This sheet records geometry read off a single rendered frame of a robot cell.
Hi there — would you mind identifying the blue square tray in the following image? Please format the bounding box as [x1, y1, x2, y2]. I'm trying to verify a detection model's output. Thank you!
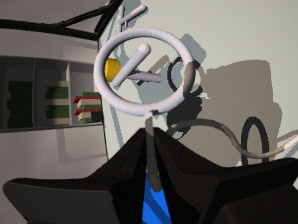
[142, 172, 172, 224]

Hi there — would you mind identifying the grey cylindrical rod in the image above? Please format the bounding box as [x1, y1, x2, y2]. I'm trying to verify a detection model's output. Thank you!
[112, 43, 151, 87]

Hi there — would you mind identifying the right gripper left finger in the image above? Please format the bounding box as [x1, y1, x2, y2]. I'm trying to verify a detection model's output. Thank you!
[3, 128, 147, 224]

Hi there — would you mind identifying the yellow cylinder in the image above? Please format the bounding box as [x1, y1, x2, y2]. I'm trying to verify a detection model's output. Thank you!
[105, 58, 121, 82]

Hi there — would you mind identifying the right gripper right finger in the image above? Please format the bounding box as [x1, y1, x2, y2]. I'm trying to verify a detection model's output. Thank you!
[153, 127, 298, 224]

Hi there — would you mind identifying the grey post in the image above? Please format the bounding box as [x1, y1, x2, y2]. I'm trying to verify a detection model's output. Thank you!
[125, 70, 163, 83]

